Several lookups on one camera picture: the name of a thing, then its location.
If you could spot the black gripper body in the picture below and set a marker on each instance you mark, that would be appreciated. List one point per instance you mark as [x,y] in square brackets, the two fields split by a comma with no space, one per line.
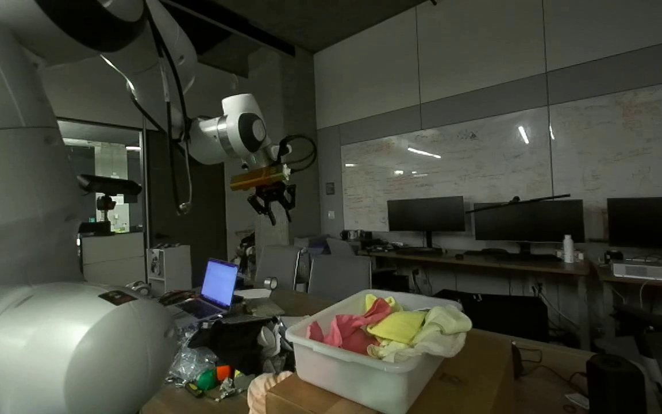
[274,193]

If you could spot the pink shirt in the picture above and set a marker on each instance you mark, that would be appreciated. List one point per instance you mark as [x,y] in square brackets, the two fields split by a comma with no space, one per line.
[343,333]

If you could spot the yellow cloth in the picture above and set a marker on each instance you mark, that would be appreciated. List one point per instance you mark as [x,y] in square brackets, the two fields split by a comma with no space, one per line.
[398,325]

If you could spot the peach printed shirt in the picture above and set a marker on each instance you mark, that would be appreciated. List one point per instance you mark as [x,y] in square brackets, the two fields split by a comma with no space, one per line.
[266,392]

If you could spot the cream white cloth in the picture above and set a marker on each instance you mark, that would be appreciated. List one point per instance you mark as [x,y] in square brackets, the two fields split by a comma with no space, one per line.
[443,330]

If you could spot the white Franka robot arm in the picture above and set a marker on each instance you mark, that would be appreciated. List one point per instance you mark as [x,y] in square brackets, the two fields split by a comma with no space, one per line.
[39,345]

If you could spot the white plastic bin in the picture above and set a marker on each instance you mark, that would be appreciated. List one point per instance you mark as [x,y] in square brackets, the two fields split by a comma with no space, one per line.
[345,374]

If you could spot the grey chair back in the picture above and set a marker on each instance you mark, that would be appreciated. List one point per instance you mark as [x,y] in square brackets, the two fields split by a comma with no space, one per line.
[279,268]
[340,277]

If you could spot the open laptop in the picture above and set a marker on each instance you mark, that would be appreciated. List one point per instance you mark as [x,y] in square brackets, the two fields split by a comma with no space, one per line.
[220,281]

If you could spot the white cabinet box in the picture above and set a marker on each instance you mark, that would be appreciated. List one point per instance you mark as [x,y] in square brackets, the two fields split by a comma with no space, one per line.
[169,270]

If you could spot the small black monitor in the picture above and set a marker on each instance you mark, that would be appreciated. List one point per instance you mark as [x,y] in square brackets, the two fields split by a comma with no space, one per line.
[425,215]

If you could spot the orange small object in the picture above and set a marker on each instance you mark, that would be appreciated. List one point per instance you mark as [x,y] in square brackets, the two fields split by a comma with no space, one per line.
[223,372]

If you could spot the clear plastic bag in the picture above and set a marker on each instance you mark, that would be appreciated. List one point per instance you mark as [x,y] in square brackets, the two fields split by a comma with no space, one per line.
[190,362]

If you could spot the green ball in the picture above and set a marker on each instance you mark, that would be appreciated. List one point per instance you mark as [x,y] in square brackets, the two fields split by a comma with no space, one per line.
[205,379]

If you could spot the long wooden desk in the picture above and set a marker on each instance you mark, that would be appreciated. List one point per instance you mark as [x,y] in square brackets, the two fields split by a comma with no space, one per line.
[499,268]

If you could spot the wide black monitor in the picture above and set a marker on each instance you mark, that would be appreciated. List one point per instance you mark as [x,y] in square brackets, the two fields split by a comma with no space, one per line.
[654,220]
[530,220]

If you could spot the black computer tower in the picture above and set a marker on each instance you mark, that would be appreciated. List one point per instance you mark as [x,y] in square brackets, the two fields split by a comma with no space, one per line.
[508,315]

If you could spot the white bottle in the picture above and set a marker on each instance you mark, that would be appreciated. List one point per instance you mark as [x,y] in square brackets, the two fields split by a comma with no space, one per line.
[568,249]

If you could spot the white device box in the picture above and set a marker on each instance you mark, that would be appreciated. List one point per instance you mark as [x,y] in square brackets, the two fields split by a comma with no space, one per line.
[638,270]

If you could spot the large black cylinder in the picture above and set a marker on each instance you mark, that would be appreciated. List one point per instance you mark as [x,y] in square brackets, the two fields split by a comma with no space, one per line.
[615,383]

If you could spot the black office chair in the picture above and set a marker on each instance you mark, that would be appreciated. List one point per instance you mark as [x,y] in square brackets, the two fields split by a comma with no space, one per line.
[656,335]

